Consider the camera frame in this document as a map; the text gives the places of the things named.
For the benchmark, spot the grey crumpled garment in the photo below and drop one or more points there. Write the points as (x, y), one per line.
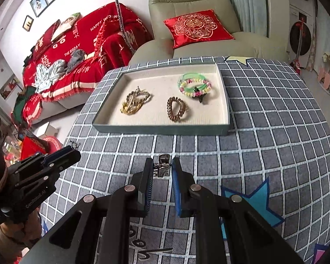
(74, 60)

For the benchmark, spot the small framed wall picture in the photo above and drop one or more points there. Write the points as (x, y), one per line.
(28, 22)

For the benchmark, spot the red cloth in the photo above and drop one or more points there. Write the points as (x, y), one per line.
(33, 145)

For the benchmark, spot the green white printed pillow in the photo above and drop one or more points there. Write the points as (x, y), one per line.
(64, 26)

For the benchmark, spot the red printed sofa blanket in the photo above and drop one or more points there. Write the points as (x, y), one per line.
(85, 33)

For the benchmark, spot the leaning framed photo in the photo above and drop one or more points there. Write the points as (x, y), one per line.
(8, 86)

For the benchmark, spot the beige sofa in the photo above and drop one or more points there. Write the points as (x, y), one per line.
(71, 101)

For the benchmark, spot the grey-green jewelry tray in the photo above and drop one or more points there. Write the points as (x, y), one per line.
(158, 88)

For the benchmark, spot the grey checkered tablecloth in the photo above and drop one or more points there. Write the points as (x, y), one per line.
(264, 143)

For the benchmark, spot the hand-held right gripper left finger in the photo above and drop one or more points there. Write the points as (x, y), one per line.
(148, 187)

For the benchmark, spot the silver claw hair clip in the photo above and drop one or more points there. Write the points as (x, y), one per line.
(162, 167)

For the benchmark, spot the small dark metal ornament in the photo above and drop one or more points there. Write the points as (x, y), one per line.
(75, 145)

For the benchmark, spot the person's left forearm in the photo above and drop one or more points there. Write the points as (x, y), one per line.
(5, 239)

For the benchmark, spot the green translucent bangle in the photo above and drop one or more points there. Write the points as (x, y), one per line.
(187, 75)

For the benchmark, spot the clothes hanger pile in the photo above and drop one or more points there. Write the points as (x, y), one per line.
(328, 79)

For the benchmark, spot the dark red pillow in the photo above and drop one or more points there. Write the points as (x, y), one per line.
(48, 37)

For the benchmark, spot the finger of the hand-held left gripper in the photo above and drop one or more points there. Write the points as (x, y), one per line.
(27, 163)
(63, 158)

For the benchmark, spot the pale pleated curtain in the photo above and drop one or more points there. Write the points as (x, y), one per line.
(244, 0)

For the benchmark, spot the white cardboard box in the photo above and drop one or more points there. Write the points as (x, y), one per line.
(45, 129)

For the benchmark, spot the slim metal hair clip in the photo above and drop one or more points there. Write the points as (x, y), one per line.
(199, 96)

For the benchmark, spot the green cloth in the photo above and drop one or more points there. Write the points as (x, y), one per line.
(22, 104)

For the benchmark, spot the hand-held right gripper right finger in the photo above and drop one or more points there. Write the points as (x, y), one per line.
(177, 187)

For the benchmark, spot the red embroidered cushion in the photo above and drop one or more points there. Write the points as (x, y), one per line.
(198, 27)

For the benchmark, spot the pale blue crumpled cloth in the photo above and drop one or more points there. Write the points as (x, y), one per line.
(48, 74)

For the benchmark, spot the red hanging ornament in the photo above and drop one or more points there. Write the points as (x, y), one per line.
(299, 44)

